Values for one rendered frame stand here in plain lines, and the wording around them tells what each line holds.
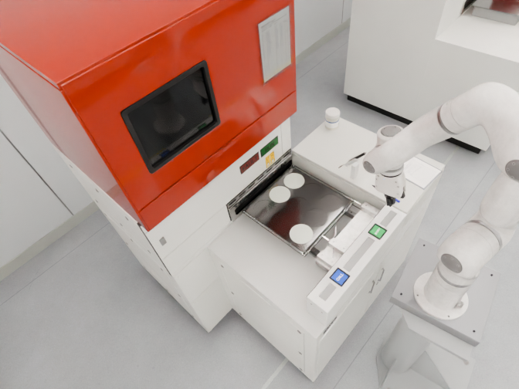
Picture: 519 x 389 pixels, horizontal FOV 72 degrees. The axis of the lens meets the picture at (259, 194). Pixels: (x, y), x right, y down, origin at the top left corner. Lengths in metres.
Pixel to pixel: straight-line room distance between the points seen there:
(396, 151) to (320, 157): 0.70
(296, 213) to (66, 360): 1.74
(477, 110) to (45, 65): 1.01
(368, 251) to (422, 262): 0.25
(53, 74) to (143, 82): 0.21
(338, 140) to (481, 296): 0.91
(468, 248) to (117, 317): 2.12
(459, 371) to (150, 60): 2.14
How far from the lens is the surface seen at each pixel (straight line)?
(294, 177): 1.77
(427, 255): 1.65
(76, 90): 0.94
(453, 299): 1.47
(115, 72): 0.97
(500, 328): 2.61
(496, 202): 1.08
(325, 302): 1.37
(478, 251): 1.19
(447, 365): 2.41
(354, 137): 1.88
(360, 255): 1.47
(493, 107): 0.97
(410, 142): 1.13
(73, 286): 2.91
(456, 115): 1.02
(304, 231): 1.58
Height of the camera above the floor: 2.22
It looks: 51 degrees down
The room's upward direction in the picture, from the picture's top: 9 degrees counter-clockwise
